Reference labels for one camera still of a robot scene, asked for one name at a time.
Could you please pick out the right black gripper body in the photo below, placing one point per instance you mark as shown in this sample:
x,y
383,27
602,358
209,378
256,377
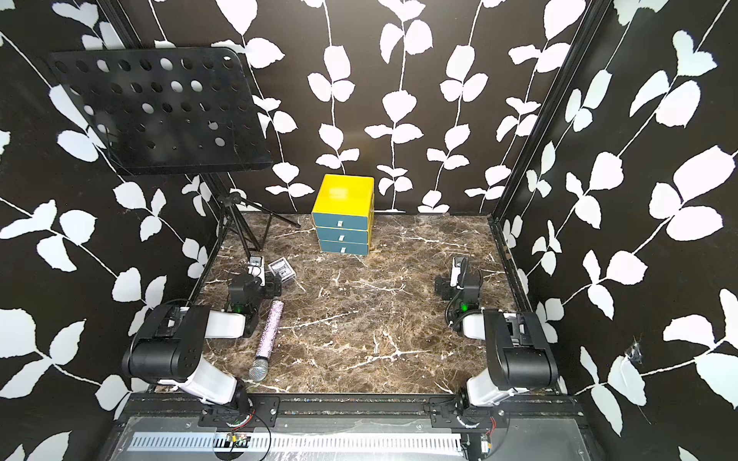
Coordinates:
x,y
449,292

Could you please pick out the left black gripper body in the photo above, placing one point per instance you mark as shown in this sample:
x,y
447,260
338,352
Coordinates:
x,y
265,292

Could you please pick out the teal top drawer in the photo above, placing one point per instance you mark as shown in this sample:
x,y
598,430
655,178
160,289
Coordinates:
x,y
338,221

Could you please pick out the teal drawer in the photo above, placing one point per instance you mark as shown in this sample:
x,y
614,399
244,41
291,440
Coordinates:
x,y
346,248
338,221
343,235

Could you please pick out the yellow drawer cabinet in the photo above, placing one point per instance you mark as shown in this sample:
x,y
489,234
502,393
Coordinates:
x,y
347,195

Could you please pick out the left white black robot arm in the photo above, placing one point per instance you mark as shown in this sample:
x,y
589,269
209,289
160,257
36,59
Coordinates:
x,y
168,347

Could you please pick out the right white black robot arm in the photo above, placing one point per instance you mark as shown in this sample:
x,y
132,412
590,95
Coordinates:
x,y
519,358

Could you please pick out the teal bottom drawer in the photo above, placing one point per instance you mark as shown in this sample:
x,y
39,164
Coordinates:
x,y
346,248

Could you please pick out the glitter purple microphone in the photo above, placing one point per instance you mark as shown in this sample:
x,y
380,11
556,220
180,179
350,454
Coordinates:
x,y
259,369

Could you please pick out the small clear card box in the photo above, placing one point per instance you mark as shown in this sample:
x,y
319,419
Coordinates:
x,y
282,270

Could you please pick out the black tripod stand legs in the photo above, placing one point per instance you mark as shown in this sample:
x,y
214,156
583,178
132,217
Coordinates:
x,y
231,219

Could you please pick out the black perforated music stand tray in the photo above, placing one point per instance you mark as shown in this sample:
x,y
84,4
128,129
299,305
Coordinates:
x,y
166,111

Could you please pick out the black base rail with mounts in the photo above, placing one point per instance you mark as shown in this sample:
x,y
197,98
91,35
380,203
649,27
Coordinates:
x,y
441,411

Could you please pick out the white slotted cable duct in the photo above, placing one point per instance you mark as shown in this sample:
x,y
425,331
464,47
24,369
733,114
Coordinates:
x,y
221,442

